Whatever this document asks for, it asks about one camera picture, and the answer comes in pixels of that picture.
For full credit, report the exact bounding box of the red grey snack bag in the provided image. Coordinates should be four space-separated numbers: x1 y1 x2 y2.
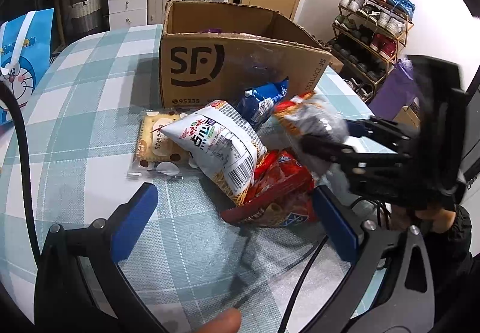
272 92 348 182

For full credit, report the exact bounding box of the red cone snack bag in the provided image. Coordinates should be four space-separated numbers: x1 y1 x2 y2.
220 148 317 227

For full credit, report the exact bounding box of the blue Oreo packet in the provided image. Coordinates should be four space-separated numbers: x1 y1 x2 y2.
236 77 289 131

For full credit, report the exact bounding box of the white noodle snack bag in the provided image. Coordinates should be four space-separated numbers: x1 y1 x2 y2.
160 100 268 206

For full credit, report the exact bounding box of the person's right hand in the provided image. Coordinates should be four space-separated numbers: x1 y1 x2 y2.
391 205 456 233

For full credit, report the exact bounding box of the person's left hand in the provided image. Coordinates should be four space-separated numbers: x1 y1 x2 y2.
197 308 242 333

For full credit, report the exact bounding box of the small cardboard box on floor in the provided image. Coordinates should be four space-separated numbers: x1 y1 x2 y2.
394 98 421 128

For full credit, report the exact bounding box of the purple bag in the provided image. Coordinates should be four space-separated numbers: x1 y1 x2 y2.
368 57 418 120

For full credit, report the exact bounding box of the shoe rack with shoes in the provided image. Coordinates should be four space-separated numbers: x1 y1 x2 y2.
327 0 416 103

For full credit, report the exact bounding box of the clear cracker packet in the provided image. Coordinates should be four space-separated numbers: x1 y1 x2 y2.
128 109 201 180

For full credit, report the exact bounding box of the SF cardboard box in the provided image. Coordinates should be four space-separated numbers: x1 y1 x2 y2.
160 1 332 107

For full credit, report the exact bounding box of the blue Doraemon gift bag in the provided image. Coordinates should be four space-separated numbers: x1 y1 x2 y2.
1 8 54 108

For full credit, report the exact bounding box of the woven laundry basket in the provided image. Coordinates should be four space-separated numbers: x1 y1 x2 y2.
70 0 103 37

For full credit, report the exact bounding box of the black cable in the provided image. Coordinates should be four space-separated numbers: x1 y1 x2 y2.
0 81 43 274

